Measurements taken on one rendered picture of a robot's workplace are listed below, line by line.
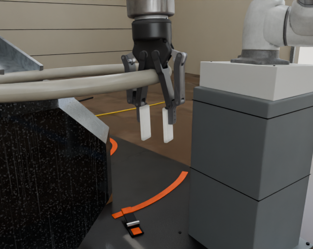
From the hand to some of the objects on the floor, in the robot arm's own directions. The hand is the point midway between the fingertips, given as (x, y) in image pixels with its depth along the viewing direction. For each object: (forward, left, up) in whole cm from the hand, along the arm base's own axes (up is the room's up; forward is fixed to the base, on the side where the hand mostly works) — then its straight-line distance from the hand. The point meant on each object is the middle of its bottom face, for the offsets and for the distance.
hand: (156, 124), depth 64 cm
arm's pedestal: (-78, -54, -81) cm, 125 cm away
